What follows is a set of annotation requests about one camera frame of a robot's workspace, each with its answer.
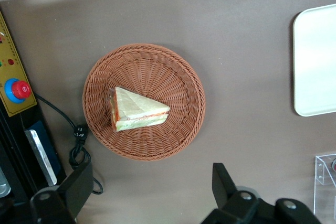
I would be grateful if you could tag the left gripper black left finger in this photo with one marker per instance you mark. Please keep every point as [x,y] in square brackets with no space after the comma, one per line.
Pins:
[71,190]

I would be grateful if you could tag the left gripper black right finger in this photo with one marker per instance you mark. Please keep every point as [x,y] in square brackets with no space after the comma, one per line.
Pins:
[225,190]

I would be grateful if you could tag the triangular sandwich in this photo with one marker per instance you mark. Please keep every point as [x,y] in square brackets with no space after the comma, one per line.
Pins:
[131,103]

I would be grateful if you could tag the round brown wicker basket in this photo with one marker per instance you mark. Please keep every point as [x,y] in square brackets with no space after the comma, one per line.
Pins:
[157,64]

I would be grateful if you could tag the cream rectangular plastic tray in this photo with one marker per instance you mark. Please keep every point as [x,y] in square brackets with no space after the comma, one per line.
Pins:
[315,64]

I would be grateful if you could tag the steel appliance pan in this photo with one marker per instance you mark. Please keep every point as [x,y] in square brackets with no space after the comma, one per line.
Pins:
[4,184]

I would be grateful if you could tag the clear acrylic bottle rack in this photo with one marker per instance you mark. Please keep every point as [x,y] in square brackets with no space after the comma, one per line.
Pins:
[321,172]

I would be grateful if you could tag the red emergency stop button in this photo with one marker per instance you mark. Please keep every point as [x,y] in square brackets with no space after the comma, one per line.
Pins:
[19,90]

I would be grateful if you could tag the black appliance with yellow panel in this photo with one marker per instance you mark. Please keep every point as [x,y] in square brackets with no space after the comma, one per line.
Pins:
[15,51]

